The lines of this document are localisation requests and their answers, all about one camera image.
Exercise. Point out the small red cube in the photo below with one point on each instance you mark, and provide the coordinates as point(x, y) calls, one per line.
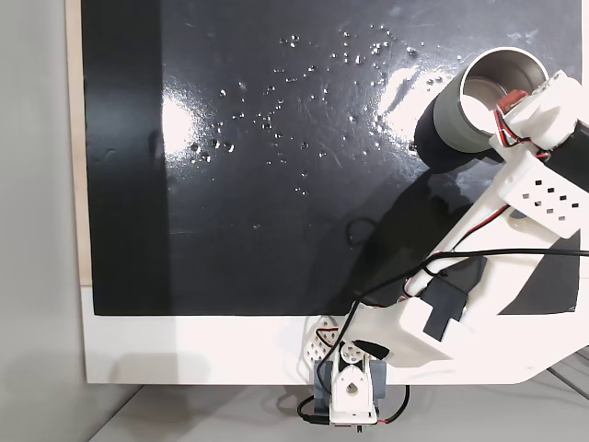
point(511, 100)

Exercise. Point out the pale green steel-lined mug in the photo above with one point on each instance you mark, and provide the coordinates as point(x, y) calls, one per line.
point(453, 124)

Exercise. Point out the blue-grey base clamp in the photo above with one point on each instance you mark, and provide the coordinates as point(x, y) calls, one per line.
point(379, 382)

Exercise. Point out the black glossy table mat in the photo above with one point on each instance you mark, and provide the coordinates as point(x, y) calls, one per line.
point(230, 253)

